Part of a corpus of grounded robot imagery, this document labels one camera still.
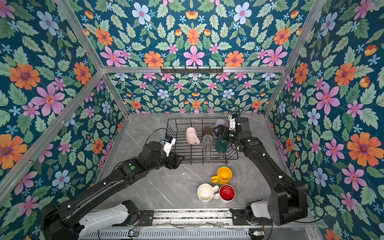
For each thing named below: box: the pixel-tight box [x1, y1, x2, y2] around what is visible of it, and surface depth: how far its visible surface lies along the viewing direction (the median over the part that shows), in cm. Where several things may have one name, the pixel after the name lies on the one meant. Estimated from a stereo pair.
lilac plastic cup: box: [215, 119, 229, 127], surface depth 97 cm
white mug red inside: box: [213, 184, 236, 205], surface depth 78 cm
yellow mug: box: [211, 166, 233, 185], surface depth 83 cm
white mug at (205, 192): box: [197, 183, 220, 202], surface depth 76 cm
